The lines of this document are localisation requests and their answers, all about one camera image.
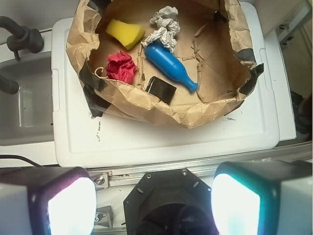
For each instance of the blue plastic bottle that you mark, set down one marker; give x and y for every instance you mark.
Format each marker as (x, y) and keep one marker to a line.
(163, 59)

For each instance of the black box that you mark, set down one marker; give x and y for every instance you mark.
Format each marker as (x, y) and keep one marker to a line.
(161, 89)

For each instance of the crumpled red paper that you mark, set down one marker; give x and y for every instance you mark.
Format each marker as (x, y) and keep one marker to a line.
(121, 67)

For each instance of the crumpled white paper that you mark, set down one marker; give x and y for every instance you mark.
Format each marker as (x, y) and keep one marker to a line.
(167, 28)

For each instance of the black handle left edge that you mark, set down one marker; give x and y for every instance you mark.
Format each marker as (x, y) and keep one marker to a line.
(8, 86)

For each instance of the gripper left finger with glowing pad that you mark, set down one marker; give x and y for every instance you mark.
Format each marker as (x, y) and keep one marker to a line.
(46, 201)

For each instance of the black octagonal mount plate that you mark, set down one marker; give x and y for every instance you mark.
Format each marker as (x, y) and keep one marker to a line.
(171, 202)

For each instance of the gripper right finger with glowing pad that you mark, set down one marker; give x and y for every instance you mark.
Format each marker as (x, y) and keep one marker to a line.
(263, 198)

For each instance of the clear plastic bin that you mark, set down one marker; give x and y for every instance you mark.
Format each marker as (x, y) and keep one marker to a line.
(26, 117)

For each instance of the yellow sponge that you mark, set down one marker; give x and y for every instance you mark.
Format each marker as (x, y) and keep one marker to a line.
(128, 34)

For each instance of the white plastic bin lid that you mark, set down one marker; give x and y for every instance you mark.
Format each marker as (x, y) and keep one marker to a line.
(82, 140)

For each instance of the brown paper bag tray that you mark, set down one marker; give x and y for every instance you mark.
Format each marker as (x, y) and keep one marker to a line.
(214, 44)

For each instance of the aluminium extrusion rail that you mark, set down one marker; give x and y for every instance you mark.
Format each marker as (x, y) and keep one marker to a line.
(204, 167)

